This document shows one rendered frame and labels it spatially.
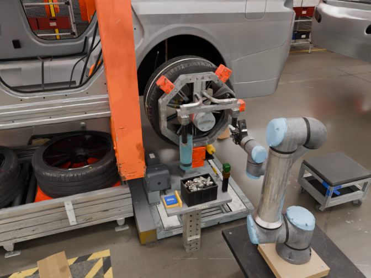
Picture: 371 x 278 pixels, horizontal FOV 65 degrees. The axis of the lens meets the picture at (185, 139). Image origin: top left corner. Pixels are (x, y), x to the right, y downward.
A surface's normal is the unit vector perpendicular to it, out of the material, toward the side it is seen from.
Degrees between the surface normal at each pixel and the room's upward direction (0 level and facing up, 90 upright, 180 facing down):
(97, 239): 0
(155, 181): 90
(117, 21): 90
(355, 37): 89
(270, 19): 90
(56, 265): 0
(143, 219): 0
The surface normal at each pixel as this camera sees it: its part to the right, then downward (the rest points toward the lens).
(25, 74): 0.24, -0.18
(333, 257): 0.00, -0.86
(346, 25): -0.94, 0.11
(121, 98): 0.31, 0.48
